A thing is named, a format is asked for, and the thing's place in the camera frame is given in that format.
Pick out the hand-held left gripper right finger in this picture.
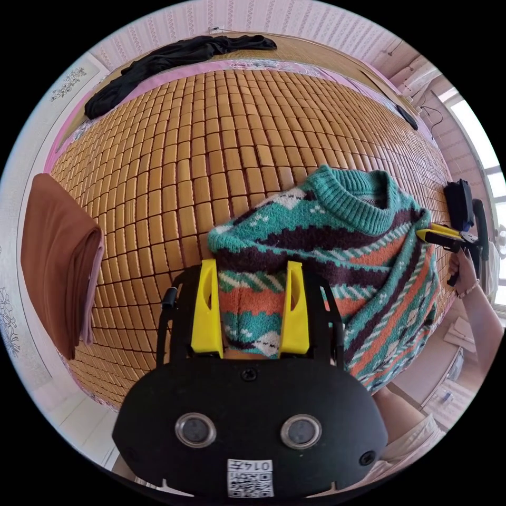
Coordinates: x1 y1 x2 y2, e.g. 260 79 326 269
279 261 310 354

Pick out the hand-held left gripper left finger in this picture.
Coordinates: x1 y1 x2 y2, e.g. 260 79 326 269
191 259 224 354

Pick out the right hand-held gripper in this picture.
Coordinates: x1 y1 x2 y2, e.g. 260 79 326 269
416 179 481 258

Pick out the teal patterned knit sweater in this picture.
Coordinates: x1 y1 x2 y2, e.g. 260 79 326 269
207 164 442 393

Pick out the person's right forearm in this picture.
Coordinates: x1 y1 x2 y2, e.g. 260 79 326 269
458 279 506 374

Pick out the person's right hand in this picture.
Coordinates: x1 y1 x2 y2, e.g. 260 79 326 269
447 249 480 296

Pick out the small black object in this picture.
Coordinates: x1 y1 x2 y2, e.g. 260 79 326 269
396 104 419 132

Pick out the bed with bamboo mat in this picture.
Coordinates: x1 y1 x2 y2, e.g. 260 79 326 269
43 33 456 412

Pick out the person's body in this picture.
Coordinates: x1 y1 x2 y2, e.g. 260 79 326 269
373 385 450 482

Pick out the pile of clothes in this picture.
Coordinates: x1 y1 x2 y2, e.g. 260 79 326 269
20 173 106 361

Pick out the black garment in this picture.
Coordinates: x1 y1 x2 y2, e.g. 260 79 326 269
84 34 278 121

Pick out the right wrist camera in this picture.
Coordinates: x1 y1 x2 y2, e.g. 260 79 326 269
473 199 490 274

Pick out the black cable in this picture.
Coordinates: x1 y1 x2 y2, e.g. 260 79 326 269
418 104 444 140

